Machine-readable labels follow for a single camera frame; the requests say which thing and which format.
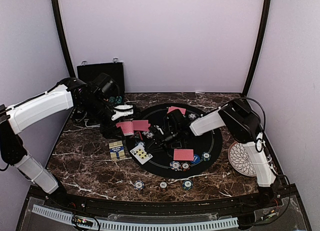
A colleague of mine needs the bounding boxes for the floral patterned plate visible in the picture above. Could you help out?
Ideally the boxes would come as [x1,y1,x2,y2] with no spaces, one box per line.
[228,141,257,177]

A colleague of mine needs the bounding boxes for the blue small blind button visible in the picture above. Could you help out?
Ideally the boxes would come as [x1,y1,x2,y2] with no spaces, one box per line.
[191,154,201,164]

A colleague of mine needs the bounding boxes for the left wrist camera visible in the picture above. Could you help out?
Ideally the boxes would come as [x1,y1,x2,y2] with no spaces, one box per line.
[111,104,134,121]

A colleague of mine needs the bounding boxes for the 100 chips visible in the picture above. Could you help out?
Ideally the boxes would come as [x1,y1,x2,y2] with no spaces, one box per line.
[180,162,191,172]

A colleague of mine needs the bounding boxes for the orange 100 chip stack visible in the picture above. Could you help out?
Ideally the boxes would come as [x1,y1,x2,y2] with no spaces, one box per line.
[159,181,168,189]

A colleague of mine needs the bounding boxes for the face-up spade card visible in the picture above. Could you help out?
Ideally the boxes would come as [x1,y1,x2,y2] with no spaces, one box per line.
[130,144,153,165]

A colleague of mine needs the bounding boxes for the round black poker mat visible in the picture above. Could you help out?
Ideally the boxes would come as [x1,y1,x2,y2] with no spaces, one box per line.
[125,103,223,179]

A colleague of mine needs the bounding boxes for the card dealt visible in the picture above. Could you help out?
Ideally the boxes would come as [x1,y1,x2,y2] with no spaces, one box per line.
[167,106,186,115]
[141,124,151,132]
[173,149,194,161]

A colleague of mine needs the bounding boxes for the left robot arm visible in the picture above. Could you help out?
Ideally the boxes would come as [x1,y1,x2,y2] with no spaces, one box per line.
[0,73,132,209]

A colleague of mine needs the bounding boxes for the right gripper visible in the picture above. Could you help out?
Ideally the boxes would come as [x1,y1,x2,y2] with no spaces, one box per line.
[145,126,181,154]

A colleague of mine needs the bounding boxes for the red card deck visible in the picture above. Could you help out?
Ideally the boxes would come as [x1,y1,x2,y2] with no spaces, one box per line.
[109,140,126,161]

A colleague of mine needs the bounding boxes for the blue chip stack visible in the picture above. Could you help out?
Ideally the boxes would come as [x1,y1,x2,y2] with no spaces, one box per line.
[133,180,145,191]

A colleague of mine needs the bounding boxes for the green chip row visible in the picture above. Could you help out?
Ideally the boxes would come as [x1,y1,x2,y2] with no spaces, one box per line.
[114,96,123,104]
[108,96,116,103]

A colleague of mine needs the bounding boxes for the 50 chips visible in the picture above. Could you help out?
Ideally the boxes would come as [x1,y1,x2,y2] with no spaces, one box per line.
[202,152,211,162]
[135,140,146,148]

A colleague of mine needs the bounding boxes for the green chip row right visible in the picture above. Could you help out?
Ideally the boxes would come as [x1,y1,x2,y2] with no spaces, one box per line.
[114,96,123,104]

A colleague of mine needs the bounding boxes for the red-backed playing card deck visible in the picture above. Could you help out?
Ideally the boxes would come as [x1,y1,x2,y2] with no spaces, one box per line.
[116,121,134,136]

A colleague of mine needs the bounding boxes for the red triangular all-in marker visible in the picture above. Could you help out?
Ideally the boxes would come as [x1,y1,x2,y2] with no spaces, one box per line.
[131,131,143,140]

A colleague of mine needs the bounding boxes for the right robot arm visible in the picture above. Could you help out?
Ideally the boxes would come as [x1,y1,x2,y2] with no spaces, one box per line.
[146,97,281,208]

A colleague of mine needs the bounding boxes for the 10 chips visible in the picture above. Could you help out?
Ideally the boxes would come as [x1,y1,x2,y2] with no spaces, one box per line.
[169,160,181,172]
[144,131,154,139]
[188,113,197,121]

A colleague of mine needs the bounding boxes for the green chip row left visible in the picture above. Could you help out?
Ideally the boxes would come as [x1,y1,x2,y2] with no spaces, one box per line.
[108,96,116,103]

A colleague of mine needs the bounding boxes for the green-blue 50 chip stack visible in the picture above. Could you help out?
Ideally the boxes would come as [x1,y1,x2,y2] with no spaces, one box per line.
[182,179,194,191]

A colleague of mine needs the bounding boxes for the white cable duct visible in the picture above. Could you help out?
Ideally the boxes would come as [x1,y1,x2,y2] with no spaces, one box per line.
[31,204,239,231]

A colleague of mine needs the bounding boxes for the black poker chip case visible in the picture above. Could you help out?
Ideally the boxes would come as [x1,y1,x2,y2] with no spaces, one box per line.
[76,57,126,128]

